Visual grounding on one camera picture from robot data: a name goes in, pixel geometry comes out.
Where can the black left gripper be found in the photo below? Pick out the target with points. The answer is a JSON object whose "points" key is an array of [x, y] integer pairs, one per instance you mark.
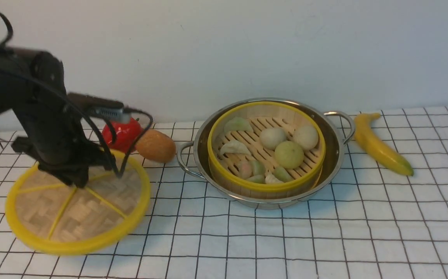
{"points": [[56, 138]]}

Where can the woven bamboo steamer lid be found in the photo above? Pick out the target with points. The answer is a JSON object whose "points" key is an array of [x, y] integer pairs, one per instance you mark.
{"points": [[50, 217]]}

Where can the yellow rimmed bamboo steamer basket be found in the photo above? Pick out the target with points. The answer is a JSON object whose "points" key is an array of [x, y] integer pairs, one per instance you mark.
{"points": [[268, 175]]}

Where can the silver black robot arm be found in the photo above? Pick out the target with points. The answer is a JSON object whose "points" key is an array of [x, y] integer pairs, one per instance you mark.
{"points": [[32, 86]]}

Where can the stainless steel pot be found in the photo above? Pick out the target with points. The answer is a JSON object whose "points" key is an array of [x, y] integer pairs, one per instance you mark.
{"points": [[335, 126]]}

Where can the red bell pepper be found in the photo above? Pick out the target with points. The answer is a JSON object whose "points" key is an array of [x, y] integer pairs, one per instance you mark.
{"points": [[120, 136]]}

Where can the brown potato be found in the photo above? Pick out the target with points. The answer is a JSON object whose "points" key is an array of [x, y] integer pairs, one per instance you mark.
{"points": [[156, 146]]}

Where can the white dumpling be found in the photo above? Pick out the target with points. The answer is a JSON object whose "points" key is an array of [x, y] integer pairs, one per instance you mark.
{"points": [[234, 147]]}

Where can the pale green dumpling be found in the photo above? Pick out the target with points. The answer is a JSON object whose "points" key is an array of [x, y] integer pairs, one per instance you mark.
{"points": [[237, 124]]}

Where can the pink tinted dumpling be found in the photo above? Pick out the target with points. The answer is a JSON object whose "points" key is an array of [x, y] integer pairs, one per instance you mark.
{"points": [[245, 169]]}

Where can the white round bun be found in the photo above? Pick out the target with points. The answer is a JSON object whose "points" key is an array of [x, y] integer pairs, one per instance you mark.
{"points": [[306, 136], [270, 138]]}

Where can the green round bun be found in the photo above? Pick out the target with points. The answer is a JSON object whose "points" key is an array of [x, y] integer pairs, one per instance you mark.
{"points": [[289, 155]]}

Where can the yellow banana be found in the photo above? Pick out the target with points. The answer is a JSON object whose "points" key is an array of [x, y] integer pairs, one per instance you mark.
{"points": [[376, 148]]}

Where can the checkered white tablecloth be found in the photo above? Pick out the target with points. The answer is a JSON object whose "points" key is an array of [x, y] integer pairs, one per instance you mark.
{"points": [[368, 223]]}

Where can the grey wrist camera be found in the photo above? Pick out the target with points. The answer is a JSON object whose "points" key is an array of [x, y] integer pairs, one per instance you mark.
{"points": [[101, 108]]}

